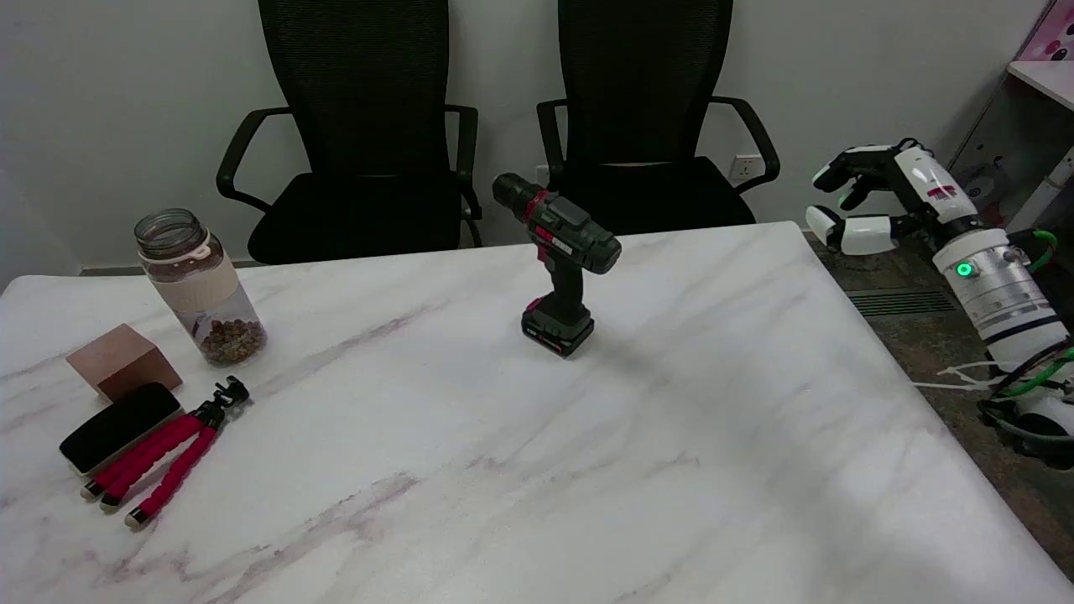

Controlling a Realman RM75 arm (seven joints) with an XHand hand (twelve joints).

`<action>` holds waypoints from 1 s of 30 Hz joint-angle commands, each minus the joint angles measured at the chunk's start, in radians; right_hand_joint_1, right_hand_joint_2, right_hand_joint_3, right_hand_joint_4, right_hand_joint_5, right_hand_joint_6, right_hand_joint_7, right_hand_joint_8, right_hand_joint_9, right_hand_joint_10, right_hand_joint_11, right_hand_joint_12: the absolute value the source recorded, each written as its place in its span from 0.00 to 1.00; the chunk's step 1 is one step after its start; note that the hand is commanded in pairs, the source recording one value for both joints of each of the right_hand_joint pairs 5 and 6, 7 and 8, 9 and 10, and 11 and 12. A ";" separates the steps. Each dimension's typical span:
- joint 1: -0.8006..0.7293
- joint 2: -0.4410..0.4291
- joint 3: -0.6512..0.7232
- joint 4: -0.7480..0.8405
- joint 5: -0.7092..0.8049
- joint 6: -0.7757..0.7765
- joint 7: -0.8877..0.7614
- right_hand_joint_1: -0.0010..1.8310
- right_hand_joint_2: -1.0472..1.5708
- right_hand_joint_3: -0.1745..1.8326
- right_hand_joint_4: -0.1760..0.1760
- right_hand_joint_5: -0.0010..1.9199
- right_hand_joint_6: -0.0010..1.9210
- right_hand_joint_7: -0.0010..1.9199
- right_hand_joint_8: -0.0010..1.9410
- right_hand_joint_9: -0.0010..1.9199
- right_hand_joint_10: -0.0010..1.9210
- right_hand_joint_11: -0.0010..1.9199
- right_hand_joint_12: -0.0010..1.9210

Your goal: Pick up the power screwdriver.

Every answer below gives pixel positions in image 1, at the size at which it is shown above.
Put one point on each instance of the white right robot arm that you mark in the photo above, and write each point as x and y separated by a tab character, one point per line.
998	294

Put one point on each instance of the black mesh office chair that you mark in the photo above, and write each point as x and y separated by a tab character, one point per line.
646	126
361	201

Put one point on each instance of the metal floor vent grille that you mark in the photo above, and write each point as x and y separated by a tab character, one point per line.
898	303

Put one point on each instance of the brown wooden block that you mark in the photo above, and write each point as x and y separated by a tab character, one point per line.
122	361

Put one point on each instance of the glass jar with nuts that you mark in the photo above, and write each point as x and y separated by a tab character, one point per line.
201	289

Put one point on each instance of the red flexible mini tripod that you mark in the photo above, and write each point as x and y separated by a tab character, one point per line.
168	453

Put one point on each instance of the dark green power screwdriver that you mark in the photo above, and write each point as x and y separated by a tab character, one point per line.
570	231

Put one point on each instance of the pink box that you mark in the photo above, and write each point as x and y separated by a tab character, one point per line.
1053	33

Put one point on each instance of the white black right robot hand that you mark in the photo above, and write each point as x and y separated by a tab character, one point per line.
927	184

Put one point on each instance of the white desk with panda panel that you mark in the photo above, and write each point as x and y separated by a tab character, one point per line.
1045	80

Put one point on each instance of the white wall socket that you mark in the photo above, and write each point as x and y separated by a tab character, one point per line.
745	167
543	174

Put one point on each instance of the black board eraser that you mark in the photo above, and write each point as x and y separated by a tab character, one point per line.
117	426

